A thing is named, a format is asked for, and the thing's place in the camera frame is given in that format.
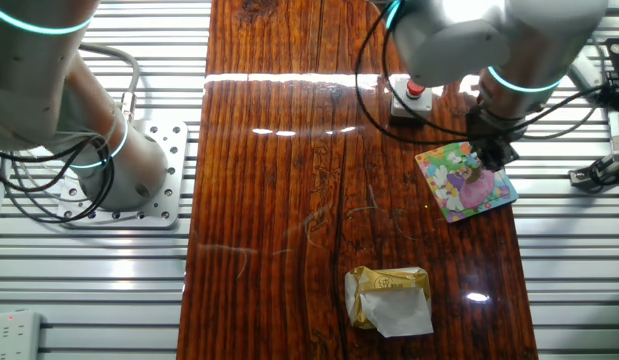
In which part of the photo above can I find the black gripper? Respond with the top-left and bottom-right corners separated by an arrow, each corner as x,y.
464,107 -> 528,174

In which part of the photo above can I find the colourful butterfly puzzle board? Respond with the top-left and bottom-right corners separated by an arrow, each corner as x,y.
414,141 -> 519,224

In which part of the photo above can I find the white box with red button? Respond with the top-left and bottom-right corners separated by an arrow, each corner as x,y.
390,78 -> 434,121

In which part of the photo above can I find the black mounting plate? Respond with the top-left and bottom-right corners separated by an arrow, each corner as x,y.
604,37 -> 619,74

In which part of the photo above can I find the gold foil snack packet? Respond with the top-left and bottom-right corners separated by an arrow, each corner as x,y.
344,265 -> 435,339

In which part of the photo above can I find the white power strip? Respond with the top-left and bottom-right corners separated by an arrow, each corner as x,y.
0,309 -> 43,360

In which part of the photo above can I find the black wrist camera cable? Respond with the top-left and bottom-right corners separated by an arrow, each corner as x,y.
354,0 -> 610,147

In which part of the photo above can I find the black cable plug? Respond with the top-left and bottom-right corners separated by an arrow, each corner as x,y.
599,84 -> 619,114

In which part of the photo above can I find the thick grey cable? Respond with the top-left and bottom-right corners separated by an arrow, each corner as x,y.
78,42 -> 142,124

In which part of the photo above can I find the black cable bundle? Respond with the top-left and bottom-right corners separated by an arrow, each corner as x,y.
0,134 -> 118,224

